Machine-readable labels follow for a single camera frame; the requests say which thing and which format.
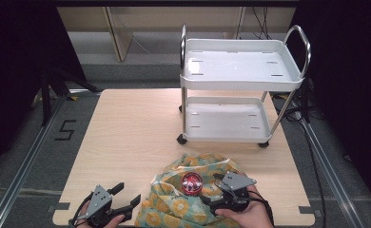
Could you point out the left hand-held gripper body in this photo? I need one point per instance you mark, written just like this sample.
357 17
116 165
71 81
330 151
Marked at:
98 200

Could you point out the red can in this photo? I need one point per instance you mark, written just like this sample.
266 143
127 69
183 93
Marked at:
191 183

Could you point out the person's left hand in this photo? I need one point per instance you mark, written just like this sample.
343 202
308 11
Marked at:
115 222

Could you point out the green yellow floral bag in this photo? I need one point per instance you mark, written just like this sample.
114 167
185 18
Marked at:
174 205

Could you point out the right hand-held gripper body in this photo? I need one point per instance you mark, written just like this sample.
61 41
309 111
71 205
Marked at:
237 181

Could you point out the aluminium floor rail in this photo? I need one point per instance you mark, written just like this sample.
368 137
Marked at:
332 180
22 174

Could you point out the white two-tier cart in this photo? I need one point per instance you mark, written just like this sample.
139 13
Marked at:
237 63

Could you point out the black metal stand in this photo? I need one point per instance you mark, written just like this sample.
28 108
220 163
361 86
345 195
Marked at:
45 95

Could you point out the beige wooden partition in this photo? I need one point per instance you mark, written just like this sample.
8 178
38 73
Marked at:
123 31

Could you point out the person's right hand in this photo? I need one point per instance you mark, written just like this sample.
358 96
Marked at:
253 217

